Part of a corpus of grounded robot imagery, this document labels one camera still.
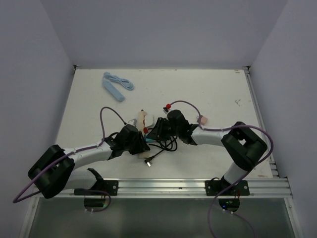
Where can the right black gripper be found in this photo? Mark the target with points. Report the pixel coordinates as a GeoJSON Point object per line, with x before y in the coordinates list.
{"type": "Point", "coordinates": [157, 132]}

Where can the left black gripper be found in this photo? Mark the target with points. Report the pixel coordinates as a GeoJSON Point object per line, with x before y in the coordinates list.
{"type": "Point", "coordinates": [141, 145]}

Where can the beige red power strip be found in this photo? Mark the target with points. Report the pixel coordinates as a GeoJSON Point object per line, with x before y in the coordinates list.
{"type": "Point", "coordinates": [140, 122]}

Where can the pink plug adapter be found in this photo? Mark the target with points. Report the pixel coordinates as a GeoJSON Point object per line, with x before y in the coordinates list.
{"type": "Point", "coordinates": [202, 120]}

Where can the white plug adapter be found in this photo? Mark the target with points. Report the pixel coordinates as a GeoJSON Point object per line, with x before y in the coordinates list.
{"type": "Point", "coordinates": [149, 120]}

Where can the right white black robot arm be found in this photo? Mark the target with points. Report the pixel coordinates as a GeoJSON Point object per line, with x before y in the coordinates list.
{"type": "Point", "coordinates": [242, 144]}

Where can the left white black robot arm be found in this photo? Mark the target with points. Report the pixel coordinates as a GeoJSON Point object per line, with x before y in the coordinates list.
{"type": "Point", "coordinates": [52, 173]}

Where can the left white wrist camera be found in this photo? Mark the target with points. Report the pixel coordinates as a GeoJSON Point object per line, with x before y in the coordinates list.
{"type": "Point", "coordinates": [132, 122]}

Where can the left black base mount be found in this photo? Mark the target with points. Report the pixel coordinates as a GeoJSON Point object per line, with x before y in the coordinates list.
{"type": "Point", "coordinates": [100, 186]}

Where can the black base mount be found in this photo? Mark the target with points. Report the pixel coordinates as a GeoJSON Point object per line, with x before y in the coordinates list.
{"type": "Point", "coordinates": [215, 185]}
{"type": "Point", "coordinates": [100, 186]}

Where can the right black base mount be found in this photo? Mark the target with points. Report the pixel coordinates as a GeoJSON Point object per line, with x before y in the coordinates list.
{"type": "Point", "coordinates": [215, 185]}

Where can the right aluminium side rail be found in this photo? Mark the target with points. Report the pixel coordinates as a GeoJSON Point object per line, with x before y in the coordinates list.
{"type": "Point", "coordinates": [270, 159]}

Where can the aluminium mounting rail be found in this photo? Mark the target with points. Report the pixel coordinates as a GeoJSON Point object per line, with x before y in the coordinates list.
{"type": "Point", "coordinates": [195, 188]}

